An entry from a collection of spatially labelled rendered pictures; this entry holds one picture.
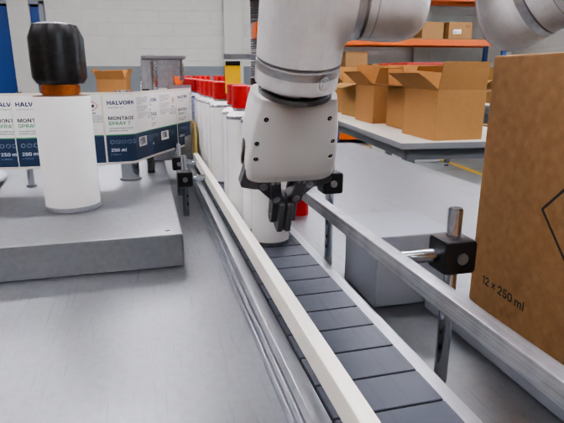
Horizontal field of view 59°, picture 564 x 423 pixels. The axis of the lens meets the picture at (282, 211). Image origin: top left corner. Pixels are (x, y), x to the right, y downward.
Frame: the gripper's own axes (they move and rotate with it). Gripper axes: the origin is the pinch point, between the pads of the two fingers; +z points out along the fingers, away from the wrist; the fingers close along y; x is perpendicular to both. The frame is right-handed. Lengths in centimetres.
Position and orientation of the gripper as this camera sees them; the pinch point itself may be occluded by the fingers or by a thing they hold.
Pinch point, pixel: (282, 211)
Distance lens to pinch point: 60.0
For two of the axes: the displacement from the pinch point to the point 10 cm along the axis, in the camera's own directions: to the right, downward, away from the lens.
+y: -9.7, 0.7, -2.5
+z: -0.9, 8.2, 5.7
